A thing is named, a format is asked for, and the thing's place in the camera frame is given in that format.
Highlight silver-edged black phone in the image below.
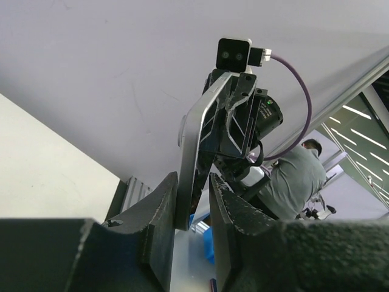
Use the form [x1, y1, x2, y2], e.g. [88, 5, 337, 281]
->
[175, 72, 232, 231]

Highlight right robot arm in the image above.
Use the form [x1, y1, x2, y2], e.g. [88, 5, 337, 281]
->
[192, 73, 283, 201]

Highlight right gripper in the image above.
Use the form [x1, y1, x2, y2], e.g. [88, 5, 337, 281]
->
[199, 73, 270, 201]

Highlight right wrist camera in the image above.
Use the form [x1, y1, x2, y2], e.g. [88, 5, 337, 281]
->
[216, 38, 252, 73]

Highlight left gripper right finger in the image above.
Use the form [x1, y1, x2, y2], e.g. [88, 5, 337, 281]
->
[209, 173, 388, 291]

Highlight person in grey shirt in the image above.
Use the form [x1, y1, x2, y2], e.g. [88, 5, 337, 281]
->
[257, 139, 326, 220]

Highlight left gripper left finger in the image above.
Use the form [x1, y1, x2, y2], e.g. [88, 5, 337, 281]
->
[1, 172, 177, 291]

